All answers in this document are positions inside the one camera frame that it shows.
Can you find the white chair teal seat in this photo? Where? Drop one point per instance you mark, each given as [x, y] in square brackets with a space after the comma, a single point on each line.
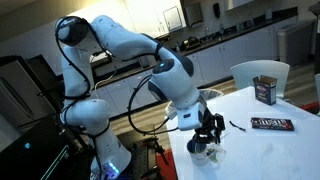
[260, 71]

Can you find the grey paper towel dispenser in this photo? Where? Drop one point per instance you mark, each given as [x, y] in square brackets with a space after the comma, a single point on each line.
[193, 14]

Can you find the black kettle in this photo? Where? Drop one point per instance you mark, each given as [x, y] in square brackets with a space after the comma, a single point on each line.
[193, 42]

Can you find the grey tall waste bin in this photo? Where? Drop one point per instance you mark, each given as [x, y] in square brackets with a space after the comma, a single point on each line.
[296, 43]

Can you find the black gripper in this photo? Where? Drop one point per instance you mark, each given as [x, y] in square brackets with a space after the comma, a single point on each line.
[207, 121]

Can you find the stainless steel fridge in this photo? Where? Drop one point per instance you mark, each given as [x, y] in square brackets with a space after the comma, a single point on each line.
[20, 93]

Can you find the black controller box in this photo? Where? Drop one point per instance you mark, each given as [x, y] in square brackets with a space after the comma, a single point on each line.
[33, 156]

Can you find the clear cup of colourful sweets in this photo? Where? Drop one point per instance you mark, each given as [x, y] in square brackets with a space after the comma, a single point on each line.
[216, 154]

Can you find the white lower kitchen cabinets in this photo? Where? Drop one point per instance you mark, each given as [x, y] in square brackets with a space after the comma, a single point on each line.
[230, 53]

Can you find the open blue cardboard box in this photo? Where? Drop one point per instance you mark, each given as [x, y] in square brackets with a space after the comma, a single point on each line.
[265, 91]

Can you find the black red equipment stand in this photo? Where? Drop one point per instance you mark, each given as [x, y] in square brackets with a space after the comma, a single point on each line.
[148, 156]

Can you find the white plastic spoon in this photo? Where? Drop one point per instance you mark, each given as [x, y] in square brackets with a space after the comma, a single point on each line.
[226, 135]

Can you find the black soap dispenser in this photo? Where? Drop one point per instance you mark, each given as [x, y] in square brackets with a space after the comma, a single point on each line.
[217, 10]

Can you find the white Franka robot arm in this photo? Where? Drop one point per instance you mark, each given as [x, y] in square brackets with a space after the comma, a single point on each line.
[133, 46]

